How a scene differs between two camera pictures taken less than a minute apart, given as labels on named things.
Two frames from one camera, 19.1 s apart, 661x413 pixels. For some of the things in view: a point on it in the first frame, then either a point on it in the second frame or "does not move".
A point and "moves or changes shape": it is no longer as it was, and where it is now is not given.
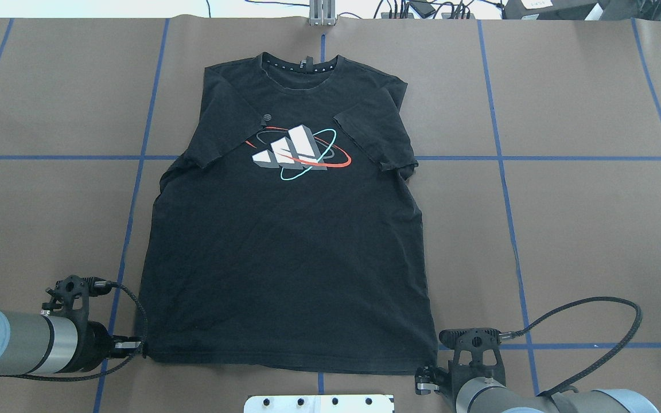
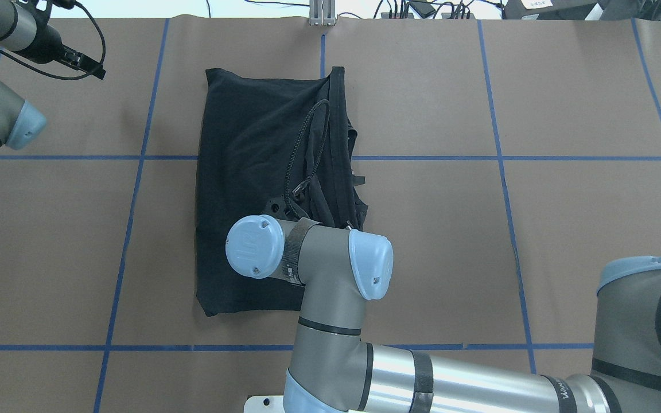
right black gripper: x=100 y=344 to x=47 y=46
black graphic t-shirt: x=288 y=241 moves or changes shape
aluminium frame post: x=322 y=12 does not move
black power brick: x=549 y=10 does not move
